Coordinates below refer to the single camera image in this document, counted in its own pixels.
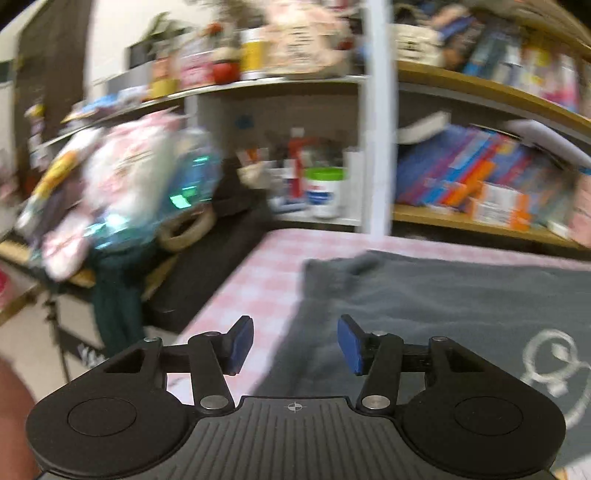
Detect yellow white bottle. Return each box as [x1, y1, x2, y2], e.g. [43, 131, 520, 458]
[240, 28, 269, 79]

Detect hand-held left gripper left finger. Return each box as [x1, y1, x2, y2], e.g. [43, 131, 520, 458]
[95, 315, 254, 413]

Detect pink white plush toy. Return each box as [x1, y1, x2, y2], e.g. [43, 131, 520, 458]
[85, 113, 178, 217]

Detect thick grey book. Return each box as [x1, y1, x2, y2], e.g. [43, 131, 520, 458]
[397, 111, 451, 144]

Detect white jar green lid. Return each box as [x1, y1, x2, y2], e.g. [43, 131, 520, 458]
[305, 167, 347, 220]

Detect dark green cloth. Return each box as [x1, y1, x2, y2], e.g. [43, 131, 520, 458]
[90, 251, 148, 361]

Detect cream quilted handbag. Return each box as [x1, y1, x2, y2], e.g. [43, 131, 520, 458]
[392, 21, 446, 68]

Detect grey sweatshirt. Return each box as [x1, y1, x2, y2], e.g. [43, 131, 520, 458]
[256, 249, 591, 480]

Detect row of colourful shelf books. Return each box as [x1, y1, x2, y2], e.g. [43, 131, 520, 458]
[438, 4, 591, 116]

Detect beige wristwatch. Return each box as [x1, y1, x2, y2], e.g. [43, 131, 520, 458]
[157, 205, 218, 252]

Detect pink spray bottle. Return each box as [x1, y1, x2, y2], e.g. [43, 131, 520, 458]
[152, 48, 178, 84]

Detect white flat board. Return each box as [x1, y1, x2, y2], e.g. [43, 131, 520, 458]
[503, 119, 591, 167]

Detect iridescent plastic bag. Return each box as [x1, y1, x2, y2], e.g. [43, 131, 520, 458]
[88, 129, 222, 252]

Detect row of blue purple books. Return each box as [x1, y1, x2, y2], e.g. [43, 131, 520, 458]
[394, 124, 578, 217]

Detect white wooden bookshelf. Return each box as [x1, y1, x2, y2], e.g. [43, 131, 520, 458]
[0, 0, 591, 252]

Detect brown leather bag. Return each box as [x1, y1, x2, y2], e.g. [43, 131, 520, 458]
[212, 171, 259, 217]

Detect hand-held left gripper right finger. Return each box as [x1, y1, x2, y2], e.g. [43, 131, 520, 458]
[337, 315, 497, 413]

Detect red round doll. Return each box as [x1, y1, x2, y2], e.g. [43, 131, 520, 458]
[210, 46, 243, 86]

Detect black case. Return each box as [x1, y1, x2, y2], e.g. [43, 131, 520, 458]
[143, 203, 273, 333]

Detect pink cylindrical container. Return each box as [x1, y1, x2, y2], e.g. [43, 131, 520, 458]
[568, 173, 591, 247]

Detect pink tin box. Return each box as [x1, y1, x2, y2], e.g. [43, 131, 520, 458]
[178, 51, 215, 88]

